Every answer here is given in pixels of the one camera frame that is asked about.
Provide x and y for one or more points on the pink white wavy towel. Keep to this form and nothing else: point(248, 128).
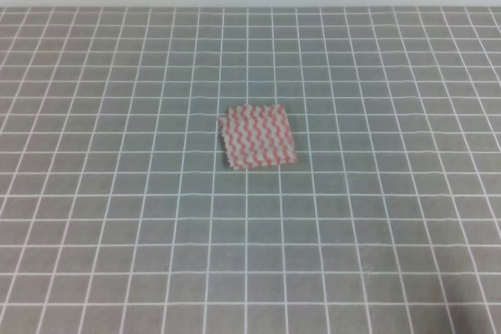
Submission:
point(257, 136)

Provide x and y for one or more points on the grey checked tablecloth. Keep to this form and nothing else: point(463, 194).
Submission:
point(121, 214)

